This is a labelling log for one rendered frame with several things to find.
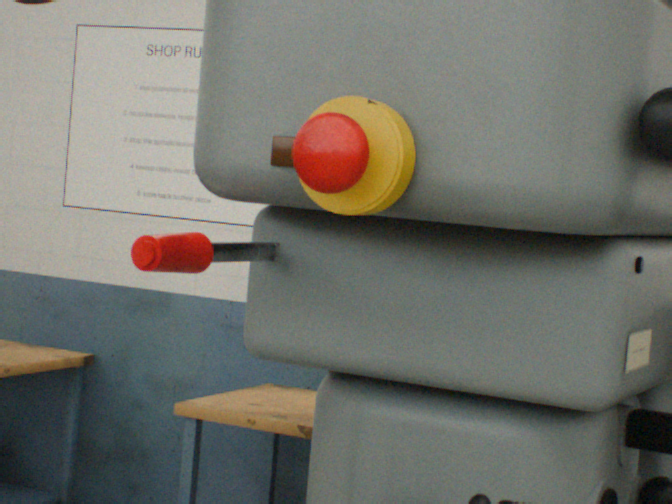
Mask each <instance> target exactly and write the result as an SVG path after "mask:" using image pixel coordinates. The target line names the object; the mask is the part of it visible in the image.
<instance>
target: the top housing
mask: <svg viewBox="0 0 672 504"><path fill-rule="evenodd" d="M671 87H672V0H206V7H205V19H204V32H203V45H202V57H201V69H200V82H199V95H198V107H197V120H196V133H194V145H193V168H194V169H195V171H196V173H197V176H198V178H199V180H200V182H201V183H202V185H203V186H204V187H205V189H206V190H207V191H209V192H210V193H213V194H214V195H216V196H218V197H220V198H224V199H228V200H234V201H241V203H251V204H260V205H271V206H281V207H292V208H302V209H313V210H324V211H328V210H326V209H324V208H322V207H320V206H319V205H317V204H316V203H315V201H314V200H313V199H312V198H311V197H310V196H309V195H308V194H307V192H306V191H305V189H304V187H302V185H301V182H300V180H299V177H298V175H297V173H296V171H295V168H293V167H281V166H271V154H272V141H273V136H274V135H275V136H290V137H296V135H297V133H298V131H299V130H300V127H301V126H302V125H304V124H305V123H306V121H307V120H308V119H309V117H310V116H311V115H312V114H313V113H314V112H315V111H316V109H317V108H318V107H319V106H322V105H323V104H325V103H326V102H329V101H331V100H333V99H336V98H341V97H349V96H354V97H362V98H366V99H370V100H374V101H379V102H382V103H384V104H386V105H388V106H389V107H391V108H392V109H395V111H396V112H397V113H398V114H399V115H400V116H401V117H402V118H403V120H404V121H405V123H406V124H407V126H408V129H409V131H410V133H412V136H413V139H414V144H415V153H416V157H415V168H414V172H413V176H411V178H410V181H409V184H408V186H407V188H406V189H405V191H404V192H403V194H402V195H401V196H400V197H399V198H398V199H397V200H396V201H395V203H393V204H392V205H391V206H389V207H388V208H386V209H384V210H382V211H380V212H377V213H373V214H368V215H377V216H387V217H398V218H408V219H419V221H429V222H440V223H451V224H461V225H472V226H482V227H493V228H504V229H515V230H527V231H539V232H550V233H564V234H579V235H628V236H672V161H669V160H665V157H663V156H660V155H657V154H656V153H654V151H653V150H650V149H649V148H648V147H647V146H646V144H645V143H644V141H643V140H642V139H641V135H640V130H639V126H638V125H639V115H640V112H641V110H642V107H643V105H644V103H645V102H646V101H647V100H648V98H650V97H651V96H652V95H653V94H654V93H656V92H658V91H660V90H662V89H664V88H671Z"/></svg>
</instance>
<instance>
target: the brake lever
mask: <svg viewBox="0 0 672 504"><path fill-rule="evenodd" d="M279 246H280V244H279V243H272V242H210V241H209V238H208V237H207V236H206V235H205V234H203V233H201V232H198V231H191V232H178V233H163V234H149V235H142V236H139V237H138V238H136V240H135V242H134V243H133V245H132V248H131V259H132V262H133V264H134V266H135V267H136V268H137V269H139V270H142V271H148V272H171V273H201V272H203V271H205V270H206V269H207V268H208V267H209V265H210V264H211V263H232V262H268V261H271V262H278V259H279Z"/></svg>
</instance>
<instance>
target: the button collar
mask: <svg viewBox="0 0 672 504"><path fill-rule="evenodd" d="M327 112H333V113H340V114H344V115H347V116H349V117H351V118H352V119H354V120H355V121H356V122H358V123H359V124H360V125H361V126H362V129H363V130H364V132H365V134H366V137H367V140H368V144H369V160H368V164H367V168H366V171H365V173H364V174H363V176H362V178H361V179H360V180H359V181H358V182H356V184H355V185H354V186H353V187H352V188H350V189H348V190H347V191H344V192H341V193H335V194H327V193H319V192H316V191H314V190H312V189H310V188H309V187H307V186H306V185H305V184H304V182H302V181H301V179H300V178H299V180H300V182H301V185H302V187H304V189H305V191H306V192H307V194H308V195H309V196H310V197H311V198H312V199H313V200H314V201H315V203H316V204H317V205H319V206H320V207H322V208H324V209H326V210H328V211H331V212H334V213H337V214H346V215H368V214H373V213H377V212H380V211H382V210H384V209H386V208H388V207H389V206H391V205H392V204H393V203H395V201H396V200H397V199H398V198H399V197H400V196H401V195H402V194H403V192H404V191H405V189H406V188H407V186H408V184H409V181H410V178H411V176H413V172H414V168H415V157H416V153H415V144H414V139H413V136H412V133H410V131H409V129H408V126H407V124H406V123H405V121H404V120H403V118H402V117H401V116H400V115H399V114H398V113H397V112H396V111H395V109H392V108H391V107H389V106H388V105H386V104H384V103H382V102H379V101H374V100H370V99H366V98H362V97H354V96H349V97H341V98H336V99H333V100H331V101H329V102H326V103H325V104H323V105H322V106H319V107H318V108H317V109H316V111H315V112H314V113H313V114H312V115H311V116H310V117H309V119H310V118H312V117H313V116H316V115H318V114H322V113H327ZM309 119H308V120H309ZM308 120H307V121H308ZM307 121H306V122H307Z"/></svg>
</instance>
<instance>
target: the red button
mask: <svg viewBox="0 0 672 504"><path fill-rule="evenodd" d="M292 156H293V163H294V168H295V171H296V173H297V175H298V176H299V178H300V179H301V181H302V182H304V184H305V185H306V186H307V187H309V188H310V189H312V190H314V191H316V192H319V193H327V194H335V193H341V192H344V191H347V190H348V189H350V188H352V187H353V186H354V185H355V184H356V182H358V181H359V180H360V179H361V178H362V176H363V174H364V173H365V171H366V168H367V164H368V160H369V144H368V140H367V137H366V134H365V132H364V130H363V129H362V126H361V125H360V124H359V123H358V122H356V121H355V120H354V119H352V118H351V117H349V116H347V115H344V114H340V113H333V112H327V113H322V114H318V115H316V116H313V117H312V118H310V119H309V120H308V121H307V122H306V123H305V124H304V125H302V126H301V127H300V130H299V131H298V133H297V135H296V137H295V140H294V143H293V152H292Z"/></svg>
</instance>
